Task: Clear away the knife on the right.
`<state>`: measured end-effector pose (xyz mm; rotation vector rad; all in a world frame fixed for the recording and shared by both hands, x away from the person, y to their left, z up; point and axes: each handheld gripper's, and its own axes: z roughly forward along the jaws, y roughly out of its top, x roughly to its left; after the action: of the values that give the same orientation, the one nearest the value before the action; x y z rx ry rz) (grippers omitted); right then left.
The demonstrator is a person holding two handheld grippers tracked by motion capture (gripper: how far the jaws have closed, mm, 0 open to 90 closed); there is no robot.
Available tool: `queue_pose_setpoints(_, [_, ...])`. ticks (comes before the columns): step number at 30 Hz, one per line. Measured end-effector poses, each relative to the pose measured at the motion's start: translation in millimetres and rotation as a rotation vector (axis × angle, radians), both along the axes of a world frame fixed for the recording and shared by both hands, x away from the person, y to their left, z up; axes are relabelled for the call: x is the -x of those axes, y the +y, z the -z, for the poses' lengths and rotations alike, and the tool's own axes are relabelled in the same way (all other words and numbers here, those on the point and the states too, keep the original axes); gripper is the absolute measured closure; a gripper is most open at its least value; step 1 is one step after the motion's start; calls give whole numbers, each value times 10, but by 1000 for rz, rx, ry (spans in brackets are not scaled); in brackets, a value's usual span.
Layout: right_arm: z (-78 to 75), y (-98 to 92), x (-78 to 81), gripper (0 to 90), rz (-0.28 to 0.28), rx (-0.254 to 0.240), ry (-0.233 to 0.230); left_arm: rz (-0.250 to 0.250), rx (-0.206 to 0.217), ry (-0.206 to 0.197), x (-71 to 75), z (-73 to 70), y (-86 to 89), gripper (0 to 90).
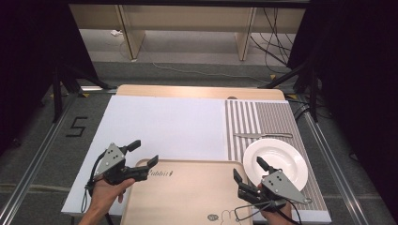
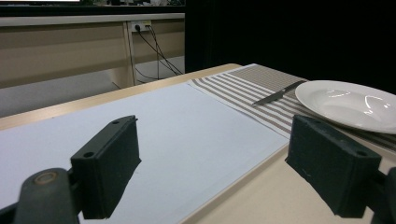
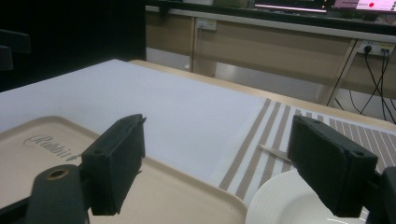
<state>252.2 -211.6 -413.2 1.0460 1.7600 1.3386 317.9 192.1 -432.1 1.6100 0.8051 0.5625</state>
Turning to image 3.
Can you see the computer monitor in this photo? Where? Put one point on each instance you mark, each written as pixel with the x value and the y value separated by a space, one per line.
pixel 364 4

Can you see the beige plastic tray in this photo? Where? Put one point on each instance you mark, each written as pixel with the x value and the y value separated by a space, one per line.
pixel 174 196

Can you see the beige background desk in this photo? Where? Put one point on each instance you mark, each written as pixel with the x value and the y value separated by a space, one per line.
pixel 264 46

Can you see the black curtain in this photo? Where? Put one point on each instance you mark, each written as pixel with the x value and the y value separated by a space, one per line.
pixel 77 34

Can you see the white ceramic plate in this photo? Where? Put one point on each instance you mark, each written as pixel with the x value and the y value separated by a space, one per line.
pixel 280 202

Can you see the light wooden table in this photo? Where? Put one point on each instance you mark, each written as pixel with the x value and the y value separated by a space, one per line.
pixel 236 88

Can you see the silver table knife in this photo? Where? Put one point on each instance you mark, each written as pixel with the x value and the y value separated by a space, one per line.
pixel 274 152

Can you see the white power socket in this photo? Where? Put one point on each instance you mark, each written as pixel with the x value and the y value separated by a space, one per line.
pixel 206 24
pixel 376 48

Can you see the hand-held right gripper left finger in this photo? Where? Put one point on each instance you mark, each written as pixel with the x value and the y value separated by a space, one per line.
pixel 113 165

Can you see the striped grey white placemat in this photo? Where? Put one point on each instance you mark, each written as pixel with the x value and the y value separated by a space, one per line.
pixel 249 161

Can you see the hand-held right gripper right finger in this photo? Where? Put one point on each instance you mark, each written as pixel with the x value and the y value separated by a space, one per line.
pixel 333 174

